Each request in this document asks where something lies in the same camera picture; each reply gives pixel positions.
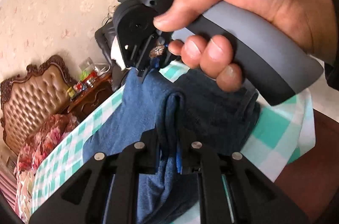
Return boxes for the dark blue denim jeans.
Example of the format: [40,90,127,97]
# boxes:
[83,69,260,223]

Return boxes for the person right hand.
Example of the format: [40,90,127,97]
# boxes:
[153,0,338,91]

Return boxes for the teal white checkered sheet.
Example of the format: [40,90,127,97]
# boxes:
[29,62,315,223]

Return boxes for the dark wooden nightstand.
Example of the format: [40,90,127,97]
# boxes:
[64,73,113,122]

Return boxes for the red tin box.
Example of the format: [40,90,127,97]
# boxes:
[73,70,97,93]

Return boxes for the floral pink quilt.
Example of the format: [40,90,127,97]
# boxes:
[14,113,79,223]

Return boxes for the yellow lidded jar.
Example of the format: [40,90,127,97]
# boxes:
[67,86,76,99]

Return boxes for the green plastic bag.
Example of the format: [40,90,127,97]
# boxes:
[79,70,90,81]

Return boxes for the black leather armchair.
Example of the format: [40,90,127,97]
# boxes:
[94,5,129,92]

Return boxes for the tufted tan leather headboard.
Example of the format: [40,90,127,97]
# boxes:
[1,55,75,155]

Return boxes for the pink striped curtain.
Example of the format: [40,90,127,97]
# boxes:
[0,160,18,214]

